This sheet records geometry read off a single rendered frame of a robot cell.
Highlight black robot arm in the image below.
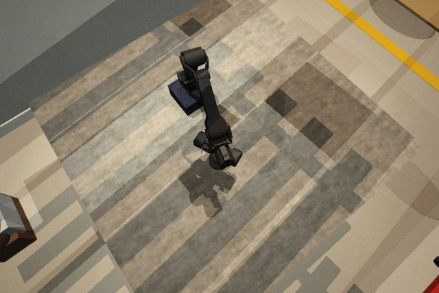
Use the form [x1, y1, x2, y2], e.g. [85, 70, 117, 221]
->
[177, 46, 235, 168]

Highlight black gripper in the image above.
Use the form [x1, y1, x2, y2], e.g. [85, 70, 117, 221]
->
[193, 131, 242, 167]

